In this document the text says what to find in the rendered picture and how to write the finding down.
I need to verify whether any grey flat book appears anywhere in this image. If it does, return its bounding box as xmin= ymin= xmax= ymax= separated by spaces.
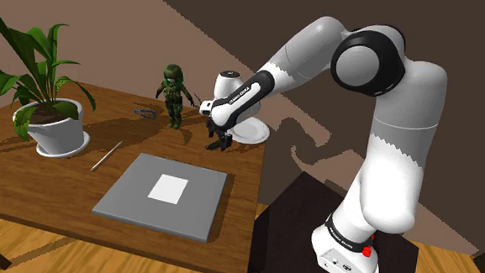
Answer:
xmin=90 ymin=150 xmax=229 ymax=245

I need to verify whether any green plant in white pot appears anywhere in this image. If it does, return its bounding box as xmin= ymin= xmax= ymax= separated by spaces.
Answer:
xmin=0 ymin=5 xmax=102 ymax=160

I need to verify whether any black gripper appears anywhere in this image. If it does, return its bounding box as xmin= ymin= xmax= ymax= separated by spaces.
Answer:
xmin=204 ymin=120 xmax=234 ymax=153

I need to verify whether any grey pen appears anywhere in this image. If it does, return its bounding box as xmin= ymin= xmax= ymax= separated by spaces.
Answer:
xmin=89 ymin=139 xmax=124 ymax=174

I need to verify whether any blue grey carabiner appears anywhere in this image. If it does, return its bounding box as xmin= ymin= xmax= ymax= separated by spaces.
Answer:
xmin=133 ymin=108 xmax=158 ymax=121

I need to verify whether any white plate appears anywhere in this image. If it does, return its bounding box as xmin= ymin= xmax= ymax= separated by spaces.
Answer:
xmin=229 ymin=115 xmax=271 ymax=146

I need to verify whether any dark robot stand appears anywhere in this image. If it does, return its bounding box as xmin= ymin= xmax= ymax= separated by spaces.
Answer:
xmin=245 ymin=168 xmax=424 ymax=273

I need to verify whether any brown wooden table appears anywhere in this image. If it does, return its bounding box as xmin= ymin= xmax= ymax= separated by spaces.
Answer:
xmin=0 ymin=78 xmax=269 ymax=273

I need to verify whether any green soldier figure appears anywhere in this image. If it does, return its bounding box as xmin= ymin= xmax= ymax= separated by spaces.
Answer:
xmin=154 ymin=63 xmax=198 ymax=131

